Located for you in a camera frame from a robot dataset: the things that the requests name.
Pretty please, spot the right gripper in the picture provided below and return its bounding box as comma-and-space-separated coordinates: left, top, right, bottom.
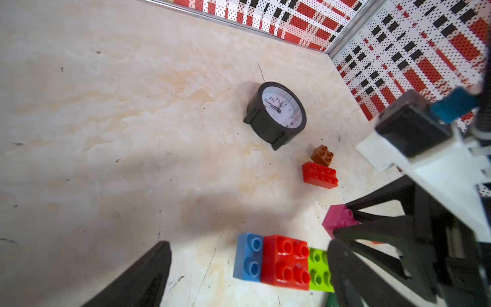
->
333, 175, 490, 306

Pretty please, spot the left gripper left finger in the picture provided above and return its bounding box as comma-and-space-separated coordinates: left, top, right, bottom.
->
84, 240, 172, 306

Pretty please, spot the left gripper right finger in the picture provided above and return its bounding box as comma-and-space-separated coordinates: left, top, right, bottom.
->
327, 239, 418, 306

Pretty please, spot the lime block small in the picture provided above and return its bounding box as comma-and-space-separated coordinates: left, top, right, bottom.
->
308, 248, 334, 293

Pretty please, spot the pink block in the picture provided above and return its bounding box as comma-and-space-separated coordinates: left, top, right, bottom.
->
322, 205, 360, 239

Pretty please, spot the red long block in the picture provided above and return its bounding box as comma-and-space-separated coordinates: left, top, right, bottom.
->
260, 235, 311, 290

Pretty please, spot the light blue block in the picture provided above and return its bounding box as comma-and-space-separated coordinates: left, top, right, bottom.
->
233, 233, 264, 283

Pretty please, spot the green block front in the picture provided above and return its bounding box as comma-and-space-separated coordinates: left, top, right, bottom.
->
325, 293, 339, 307

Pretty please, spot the red block front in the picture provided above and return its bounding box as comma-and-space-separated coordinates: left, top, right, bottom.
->
302, 162, 339, 189

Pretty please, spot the brown orange block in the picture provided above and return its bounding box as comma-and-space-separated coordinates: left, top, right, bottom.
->
311, 145, 334, 167

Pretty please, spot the black round table clock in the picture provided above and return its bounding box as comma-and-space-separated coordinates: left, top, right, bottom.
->
244, 82, 307, 151

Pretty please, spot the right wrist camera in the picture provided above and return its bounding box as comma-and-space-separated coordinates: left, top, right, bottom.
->
355, 86, 491, 243

